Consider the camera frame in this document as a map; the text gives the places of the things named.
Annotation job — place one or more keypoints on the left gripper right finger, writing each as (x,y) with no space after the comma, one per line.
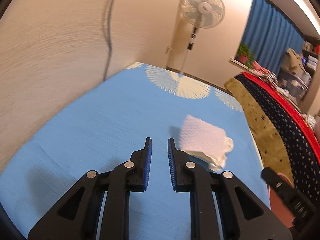
(221,205)

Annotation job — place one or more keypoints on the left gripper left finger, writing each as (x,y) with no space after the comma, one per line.
(97,205)

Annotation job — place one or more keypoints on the white paper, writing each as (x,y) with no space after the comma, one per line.
(213,152)

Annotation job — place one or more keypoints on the white foam net sheet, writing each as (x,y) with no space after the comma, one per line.
(195,130)

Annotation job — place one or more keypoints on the pink plastic trash bin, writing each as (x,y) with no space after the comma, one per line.
(279,208)

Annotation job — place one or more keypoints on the navy star bed sheet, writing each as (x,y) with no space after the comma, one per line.
(281,143)

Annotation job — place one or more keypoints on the striped plaid pillow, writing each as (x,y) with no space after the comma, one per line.
(310,120)

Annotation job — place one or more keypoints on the red floral blanket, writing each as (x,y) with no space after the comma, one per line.
(306,130)

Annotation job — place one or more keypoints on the blue patterned ironing board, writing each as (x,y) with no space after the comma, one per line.
(102,128)

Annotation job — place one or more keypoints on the clear storage bin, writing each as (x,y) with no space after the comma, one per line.
(293,86)

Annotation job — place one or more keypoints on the zebra striped cloth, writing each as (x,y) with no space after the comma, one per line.
(269,78)

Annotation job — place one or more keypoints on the beige jacket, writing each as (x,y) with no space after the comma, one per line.
(296,66)

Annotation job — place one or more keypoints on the wooden bookshelf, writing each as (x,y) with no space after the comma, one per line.
(310,51)

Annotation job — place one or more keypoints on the pink folded clothes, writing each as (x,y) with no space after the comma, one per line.
(259,68)

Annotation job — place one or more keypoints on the potted green plant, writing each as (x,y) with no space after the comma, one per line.
(245,56)

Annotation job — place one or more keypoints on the blue window curtain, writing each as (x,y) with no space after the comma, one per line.
(269,33)

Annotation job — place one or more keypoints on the white standing fan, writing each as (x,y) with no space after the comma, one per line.
(201,14)

